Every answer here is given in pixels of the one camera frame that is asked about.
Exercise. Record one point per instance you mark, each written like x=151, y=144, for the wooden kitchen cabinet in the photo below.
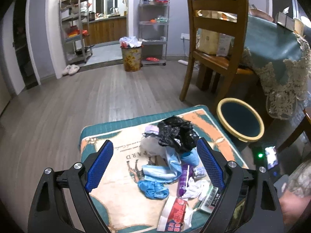
x=106, y=30

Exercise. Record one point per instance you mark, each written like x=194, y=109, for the grey metal shelf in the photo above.
x=74, y=23
x=153, y=23

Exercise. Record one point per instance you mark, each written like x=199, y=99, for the black plastic bag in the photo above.
x=177, y=133

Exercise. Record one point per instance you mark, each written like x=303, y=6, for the red white snack packet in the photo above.
x=176, y=216

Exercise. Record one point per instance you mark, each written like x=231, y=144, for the light blue face mask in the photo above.
x=173, y=170

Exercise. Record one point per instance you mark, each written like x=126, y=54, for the clear plastic wrapper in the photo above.
x=150, y=142

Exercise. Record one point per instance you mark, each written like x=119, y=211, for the wooden dining chair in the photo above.
x=217, y=32

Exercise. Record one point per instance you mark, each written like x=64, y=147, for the grey metal shelf right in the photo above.
x=153, y=23

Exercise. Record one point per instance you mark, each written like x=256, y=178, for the sunflower pattern trash can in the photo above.
x=131, y=58

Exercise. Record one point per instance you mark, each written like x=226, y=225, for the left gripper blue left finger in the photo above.
x=49, y=211

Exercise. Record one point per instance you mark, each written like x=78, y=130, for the green white cardboard box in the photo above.
x=210, y=201

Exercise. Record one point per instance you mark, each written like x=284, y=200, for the yellow rimmed teal waste bin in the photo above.
x=240, y=120

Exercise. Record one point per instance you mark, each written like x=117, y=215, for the blue nitrile glove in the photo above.
x=153, y=189

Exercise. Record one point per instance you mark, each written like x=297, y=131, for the purple snack wrapper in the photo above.
x=184, y=178

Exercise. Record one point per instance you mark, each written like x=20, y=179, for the grey metal shelf left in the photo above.
x=74, y=23

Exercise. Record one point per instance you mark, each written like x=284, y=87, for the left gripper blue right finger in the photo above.
x=248, y=200

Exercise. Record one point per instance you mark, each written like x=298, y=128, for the white power strip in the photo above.
x=183, y=62

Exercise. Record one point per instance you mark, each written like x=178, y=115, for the white slippers pair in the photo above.
x=70, y=70

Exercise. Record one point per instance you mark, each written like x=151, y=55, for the crumpled white tissue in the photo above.
x=197, y=189

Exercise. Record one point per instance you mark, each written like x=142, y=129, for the beige box on chair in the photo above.
x=208, y=40

